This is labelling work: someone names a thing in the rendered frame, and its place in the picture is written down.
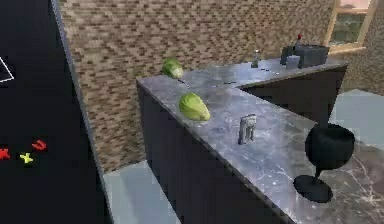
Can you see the green lettuce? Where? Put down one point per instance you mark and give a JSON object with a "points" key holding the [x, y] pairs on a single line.
{"points": [[193, 107], [172, 68]]}

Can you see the thin dark knife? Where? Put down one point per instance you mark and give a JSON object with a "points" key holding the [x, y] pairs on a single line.
{"points": [[183, 83]]}

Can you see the dark marble-top kitchen counter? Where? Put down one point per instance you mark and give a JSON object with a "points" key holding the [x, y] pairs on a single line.
{"points": [[233, 133]]}

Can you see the small grey metal box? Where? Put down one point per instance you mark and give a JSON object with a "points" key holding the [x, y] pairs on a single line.
{"points": [[247, 129]]}

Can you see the grey cup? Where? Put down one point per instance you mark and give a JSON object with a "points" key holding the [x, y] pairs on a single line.
{"points": [[292, 62]]}

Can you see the red-topped bottle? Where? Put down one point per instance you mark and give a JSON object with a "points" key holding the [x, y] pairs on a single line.
{"points": [[298, 40]]}

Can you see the dark grey toaster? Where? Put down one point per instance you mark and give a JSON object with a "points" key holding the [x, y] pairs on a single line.
{"points": [[310, 55]]}

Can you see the black wine glass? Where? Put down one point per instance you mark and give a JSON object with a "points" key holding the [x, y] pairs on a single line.
{"points": [[328, 150]]}

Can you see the black fridge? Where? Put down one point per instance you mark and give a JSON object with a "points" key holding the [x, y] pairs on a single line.
{"points": [[40, 110]]}

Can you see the red fridge magnet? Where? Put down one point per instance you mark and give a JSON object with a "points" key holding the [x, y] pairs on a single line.
{"points": [[4, 153], [39, 145]]}

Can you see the yellow fridge magnet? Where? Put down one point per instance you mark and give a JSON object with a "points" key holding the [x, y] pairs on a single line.
{"points": [[26, 157]]}

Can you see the wood-framed window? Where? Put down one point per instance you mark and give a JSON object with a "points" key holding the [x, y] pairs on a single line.
{"points": [[348, 26]]}

